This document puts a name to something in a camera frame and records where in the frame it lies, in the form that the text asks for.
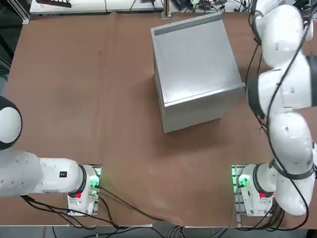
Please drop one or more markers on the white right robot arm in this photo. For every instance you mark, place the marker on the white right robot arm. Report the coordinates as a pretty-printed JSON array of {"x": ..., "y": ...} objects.
[{"x": 280, "y": 32}]

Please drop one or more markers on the aluminium frame post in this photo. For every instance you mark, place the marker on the aluminium frame post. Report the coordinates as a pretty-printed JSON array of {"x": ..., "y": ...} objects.
[{"x": 166, "y": 10}]

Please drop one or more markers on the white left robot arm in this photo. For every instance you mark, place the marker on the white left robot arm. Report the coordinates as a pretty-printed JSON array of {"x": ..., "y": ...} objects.
[{"x": 49, "y": 176}]

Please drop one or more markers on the black slotted stand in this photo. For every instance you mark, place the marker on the black slotted stand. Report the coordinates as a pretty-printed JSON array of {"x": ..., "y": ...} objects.
[{"x": 54, "y": 3}]

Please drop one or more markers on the aluminium frame rail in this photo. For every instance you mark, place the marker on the aluminium frame rail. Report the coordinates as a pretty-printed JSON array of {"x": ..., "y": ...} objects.
[{"x": 22, "y": 15}]

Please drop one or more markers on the gray metal cabinet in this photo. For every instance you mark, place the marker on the gray metal cabinet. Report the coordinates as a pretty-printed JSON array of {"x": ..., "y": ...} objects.
[{"x": 193, "y": 64}]

